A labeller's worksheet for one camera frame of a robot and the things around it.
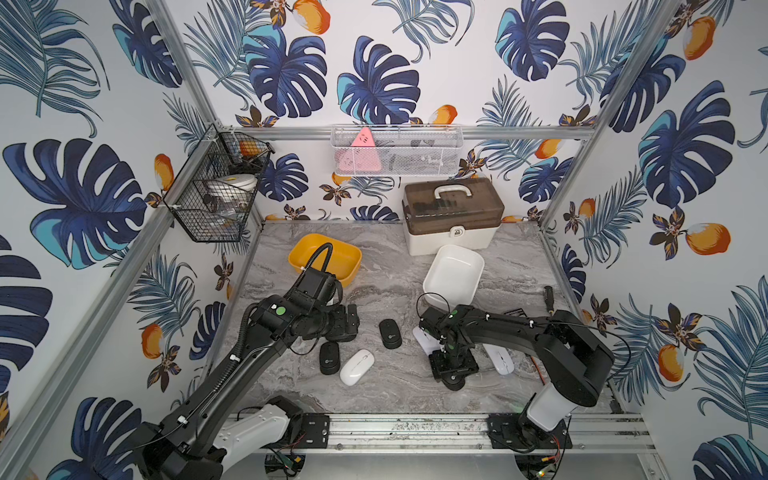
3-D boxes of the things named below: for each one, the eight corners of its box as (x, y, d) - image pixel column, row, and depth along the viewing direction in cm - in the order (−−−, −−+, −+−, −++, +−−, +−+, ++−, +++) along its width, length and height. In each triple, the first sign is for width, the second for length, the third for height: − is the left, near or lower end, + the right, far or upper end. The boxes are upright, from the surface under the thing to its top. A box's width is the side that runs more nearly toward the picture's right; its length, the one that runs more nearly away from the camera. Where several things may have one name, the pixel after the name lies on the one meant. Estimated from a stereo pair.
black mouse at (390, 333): (384, 351, 90) (384, 347, 87) (378, 325, 95) (377, 320, 93) (402, 346, 91) (403, 342, 88) (395, 321, 96) (395, 316, 94)
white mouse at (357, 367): (336, 376, 85) (334, 373, 83) (365, 347, 91) (364, 344, 89) (350, 391, 83) (349, 389, 81) (379, 360, 88) (379, 357, 86)
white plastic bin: (418, 304, 100) (420, 293, 95) (435, 251, 114) (437, 239, 109) (472, 320, 96) (477, 310, 91) (482, 263, 111) (487, 252, 106)
